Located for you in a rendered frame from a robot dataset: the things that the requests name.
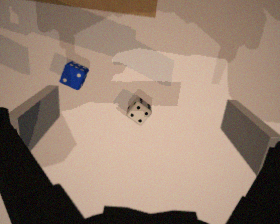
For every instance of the white die with black pips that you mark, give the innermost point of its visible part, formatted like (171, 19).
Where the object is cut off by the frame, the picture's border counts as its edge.
(139, 111)

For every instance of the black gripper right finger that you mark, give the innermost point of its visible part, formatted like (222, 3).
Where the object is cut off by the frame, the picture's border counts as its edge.
(254, 140)

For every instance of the blue die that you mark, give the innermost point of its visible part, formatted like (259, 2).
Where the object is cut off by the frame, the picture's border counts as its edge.
(74, 75)

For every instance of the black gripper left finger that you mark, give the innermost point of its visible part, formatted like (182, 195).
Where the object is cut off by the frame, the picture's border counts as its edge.
(28, 194)

